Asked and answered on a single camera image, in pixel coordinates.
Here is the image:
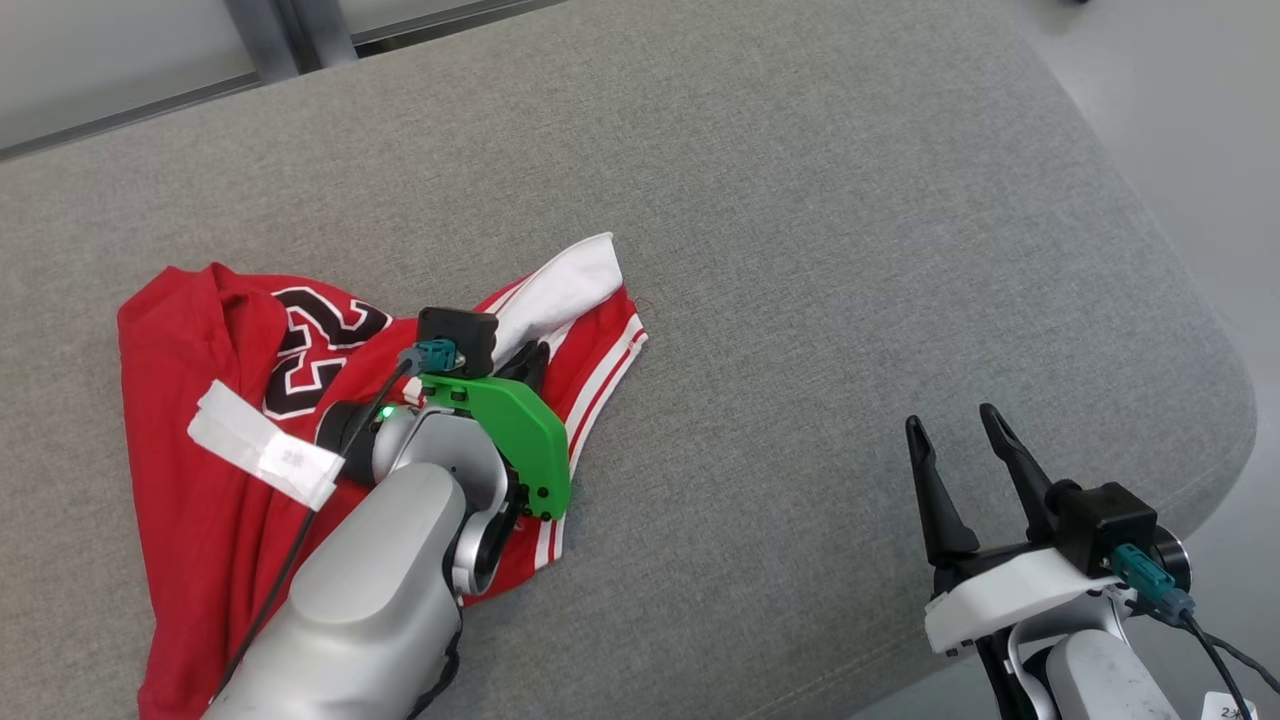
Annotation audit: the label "red basketball jersey shirt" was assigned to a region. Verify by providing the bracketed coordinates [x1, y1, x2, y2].
[117, 232, 649, 720]

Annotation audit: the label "black left arm cable bundle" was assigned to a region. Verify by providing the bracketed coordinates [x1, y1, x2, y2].
[400, 590, 469, 720]

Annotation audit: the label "grey partition post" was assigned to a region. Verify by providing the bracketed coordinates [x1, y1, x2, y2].
[223, 0, 359, 85]

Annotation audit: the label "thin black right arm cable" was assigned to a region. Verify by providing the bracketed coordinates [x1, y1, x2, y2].
[1195, 625, 1280, 696]

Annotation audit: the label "grey fabric sofa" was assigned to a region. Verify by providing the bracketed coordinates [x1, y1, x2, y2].
[0, 0, 1259, 720]

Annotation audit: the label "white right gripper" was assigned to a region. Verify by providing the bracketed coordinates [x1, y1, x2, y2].
[905, 402, 1123, 659]

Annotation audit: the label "black right camera cable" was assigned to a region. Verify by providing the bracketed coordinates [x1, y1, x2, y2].
[1112, 545, 1280, 720]

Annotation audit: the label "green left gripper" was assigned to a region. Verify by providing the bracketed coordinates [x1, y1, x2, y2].
[420, 340, 573, 523]

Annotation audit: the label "white left cable label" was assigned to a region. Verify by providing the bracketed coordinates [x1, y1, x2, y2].
[187, 380, 347, 512]

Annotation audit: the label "black left camera cable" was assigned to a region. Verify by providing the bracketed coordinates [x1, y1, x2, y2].
[215, 340, 461, 701]

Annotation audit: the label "black camera cable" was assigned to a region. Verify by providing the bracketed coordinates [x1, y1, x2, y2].
[215, 340, 461, 701]
[1112, 545, 1280, 720]

